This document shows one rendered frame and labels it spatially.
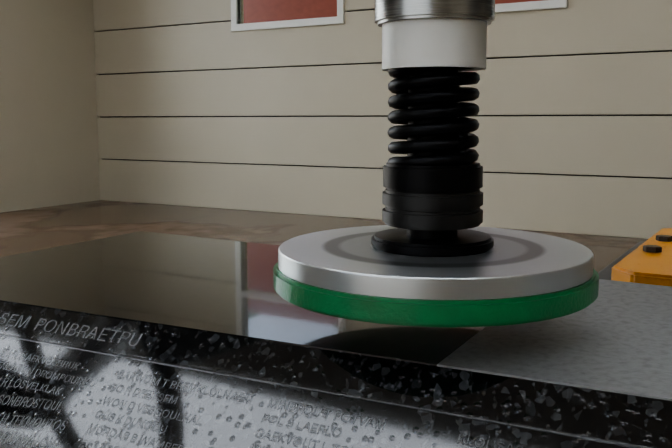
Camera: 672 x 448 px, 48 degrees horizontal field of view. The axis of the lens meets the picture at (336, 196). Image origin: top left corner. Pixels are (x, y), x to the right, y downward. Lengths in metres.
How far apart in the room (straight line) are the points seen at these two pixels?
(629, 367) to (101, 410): 0.34
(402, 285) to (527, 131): 6.37
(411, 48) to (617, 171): 6.17
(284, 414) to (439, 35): 0.25
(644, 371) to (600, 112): 6.19
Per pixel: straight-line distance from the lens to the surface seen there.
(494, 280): 0.44
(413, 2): 0.49
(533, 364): 0.48
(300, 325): 0.55
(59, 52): 9.24
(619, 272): 1.14
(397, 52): 0.50
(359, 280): 0.44
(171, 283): 0.69
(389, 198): 0.51
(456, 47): 0.50
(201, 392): 0.52
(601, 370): 0.48
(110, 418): 0.55
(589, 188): 6.69
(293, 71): 7.78
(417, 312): 0.43
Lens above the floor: 0.99
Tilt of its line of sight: 6 degrees down
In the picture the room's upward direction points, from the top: straight up
